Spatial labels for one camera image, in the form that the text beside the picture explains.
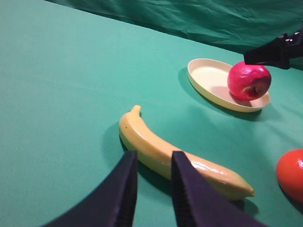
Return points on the red apple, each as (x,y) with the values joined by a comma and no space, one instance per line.
(248,82)

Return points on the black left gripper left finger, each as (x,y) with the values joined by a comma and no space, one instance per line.
(111,204)

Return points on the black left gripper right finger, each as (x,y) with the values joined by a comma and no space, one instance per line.
(197,204)

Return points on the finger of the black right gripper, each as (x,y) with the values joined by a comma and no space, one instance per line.
(278,52)

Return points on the pale yellow plate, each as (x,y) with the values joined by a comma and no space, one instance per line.
(209,78)

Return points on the orange-red tangerine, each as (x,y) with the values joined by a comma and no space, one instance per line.
(289,172)

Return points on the green backdrop cloth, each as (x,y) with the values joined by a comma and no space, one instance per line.
(234,25)

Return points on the yellow banana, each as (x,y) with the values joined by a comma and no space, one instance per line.
(156,154)

